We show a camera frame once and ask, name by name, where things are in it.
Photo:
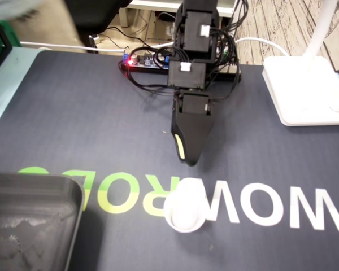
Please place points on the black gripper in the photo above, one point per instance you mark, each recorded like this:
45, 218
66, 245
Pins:
195, 104

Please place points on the robot controller board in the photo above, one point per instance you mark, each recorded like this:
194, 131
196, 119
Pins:
227, 53

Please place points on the black chair seat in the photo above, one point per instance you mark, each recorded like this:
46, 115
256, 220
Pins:
96, 14

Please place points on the dark grey printed mat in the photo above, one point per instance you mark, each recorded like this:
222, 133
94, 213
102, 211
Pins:
73, 127

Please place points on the white shelf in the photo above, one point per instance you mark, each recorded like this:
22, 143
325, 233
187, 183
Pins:
147, 5

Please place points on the blue circuit board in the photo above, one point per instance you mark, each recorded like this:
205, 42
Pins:
147, 60

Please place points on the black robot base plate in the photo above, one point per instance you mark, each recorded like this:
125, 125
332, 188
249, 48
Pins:
147, 70

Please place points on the white lamp base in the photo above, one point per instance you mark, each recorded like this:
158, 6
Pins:
305, 90

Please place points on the green box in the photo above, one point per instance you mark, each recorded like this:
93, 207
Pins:
12, 34

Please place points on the white plastic cup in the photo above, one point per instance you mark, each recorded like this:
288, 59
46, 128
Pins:
204, 218

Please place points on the white lamp neck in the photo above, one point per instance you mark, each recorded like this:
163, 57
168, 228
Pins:
317, 34

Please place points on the black metal rack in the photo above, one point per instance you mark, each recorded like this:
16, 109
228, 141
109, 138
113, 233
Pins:
0, 45

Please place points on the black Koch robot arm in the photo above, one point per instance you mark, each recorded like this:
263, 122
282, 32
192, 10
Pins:
195, 31

